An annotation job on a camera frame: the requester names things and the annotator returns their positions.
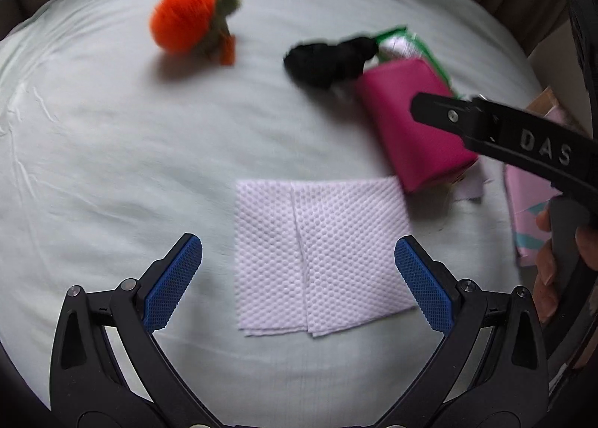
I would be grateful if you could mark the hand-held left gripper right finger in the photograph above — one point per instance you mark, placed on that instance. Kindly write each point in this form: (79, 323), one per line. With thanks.
(423, 283)

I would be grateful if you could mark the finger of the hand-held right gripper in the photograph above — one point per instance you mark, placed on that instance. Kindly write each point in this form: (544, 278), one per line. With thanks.
(439, 113)

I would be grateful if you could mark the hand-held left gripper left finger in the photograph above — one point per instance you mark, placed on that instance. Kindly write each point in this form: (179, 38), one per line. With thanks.
(172, 279)

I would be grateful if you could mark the magenta soft pouch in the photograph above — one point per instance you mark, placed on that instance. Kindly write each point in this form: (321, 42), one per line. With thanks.
(411, 124)

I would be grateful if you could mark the white paper towel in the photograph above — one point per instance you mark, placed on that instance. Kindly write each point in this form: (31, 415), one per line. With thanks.
(322, 260)

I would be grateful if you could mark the person's right hand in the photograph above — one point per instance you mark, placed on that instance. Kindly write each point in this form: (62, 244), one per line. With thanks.
(545, 278)

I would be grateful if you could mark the brown cardboard box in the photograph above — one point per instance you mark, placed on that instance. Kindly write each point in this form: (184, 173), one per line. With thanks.
(544, 101)

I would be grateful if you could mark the pink patterned box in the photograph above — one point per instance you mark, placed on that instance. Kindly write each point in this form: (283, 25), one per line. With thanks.
(528, 213)

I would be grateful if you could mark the green snack packet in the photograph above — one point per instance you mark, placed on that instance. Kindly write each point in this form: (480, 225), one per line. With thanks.
(406, 47)

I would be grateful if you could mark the black fuzzy plush toy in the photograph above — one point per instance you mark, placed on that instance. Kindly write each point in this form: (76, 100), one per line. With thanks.
(327, 61)

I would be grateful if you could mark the orange fluffy plush toy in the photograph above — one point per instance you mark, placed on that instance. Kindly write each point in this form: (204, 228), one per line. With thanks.
(184, 19)

